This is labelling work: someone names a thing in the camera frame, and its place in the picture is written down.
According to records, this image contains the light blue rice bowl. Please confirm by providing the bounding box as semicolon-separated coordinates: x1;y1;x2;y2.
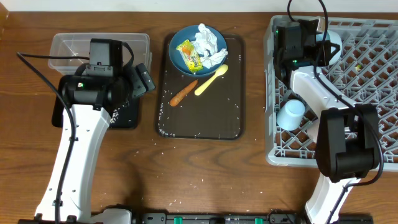
318;30;342;67

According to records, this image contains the yellow snack wrapper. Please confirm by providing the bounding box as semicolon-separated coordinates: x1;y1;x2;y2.
176;39;203;74

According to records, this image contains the dark blue plate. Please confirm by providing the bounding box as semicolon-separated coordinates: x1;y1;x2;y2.
169;25;226;77

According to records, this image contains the light blue plastic cup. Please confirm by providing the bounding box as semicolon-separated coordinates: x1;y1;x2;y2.
277;100;305;131

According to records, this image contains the white tissue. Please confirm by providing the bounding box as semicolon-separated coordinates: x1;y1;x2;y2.
192;23;228;69

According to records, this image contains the pink plastic cup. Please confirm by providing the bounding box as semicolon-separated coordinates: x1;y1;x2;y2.
307;119;320;142

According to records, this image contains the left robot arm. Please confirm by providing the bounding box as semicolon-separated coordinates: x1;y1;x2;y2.
19;63;155;223

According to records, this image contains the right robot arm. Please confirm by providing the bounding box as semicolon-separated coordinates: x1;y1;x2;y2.
273;19;384;223

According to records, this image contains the black waste tray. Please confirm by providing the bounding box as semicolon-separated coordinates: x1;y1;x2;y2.
58;75;140;129

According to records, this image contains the grey dishwasher rack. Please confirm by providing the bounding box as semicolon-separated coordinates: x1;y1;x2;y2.
263;15;397;172

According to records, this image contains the white rice pile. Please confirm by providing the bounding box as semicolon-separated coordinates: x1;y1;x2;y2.
110;102;130;127

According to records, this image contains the orange carrot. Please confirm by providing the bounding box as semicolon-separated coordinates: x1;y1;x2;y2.
169;80;198;106

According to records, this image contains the clear plastic bin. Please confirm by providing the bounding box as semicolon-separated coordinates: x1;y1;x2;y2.
48;33;152;75

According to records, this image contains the pale yellow plastic spoon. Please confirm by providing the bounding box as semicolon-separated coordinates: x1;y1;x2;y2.
194;64;229;96

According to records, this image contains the dark brown serving tray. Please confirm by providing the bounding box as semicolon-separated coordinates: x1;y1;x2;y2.
155;33;246;140

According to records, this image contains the left black cable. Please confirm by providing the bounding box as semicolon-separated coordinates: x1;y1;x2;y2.
16;52;91;224

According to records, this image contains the black cable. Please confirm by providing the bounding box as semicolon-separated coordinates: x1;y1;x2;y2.
16;52;91;224
286;0;385;224

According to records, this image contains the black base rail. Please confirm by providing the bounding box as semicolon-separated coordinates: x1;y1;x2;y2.
17;212;374;224

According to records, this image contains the right black cable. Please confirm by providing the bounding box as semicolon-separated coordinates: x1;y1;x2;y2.
286;0;385;224

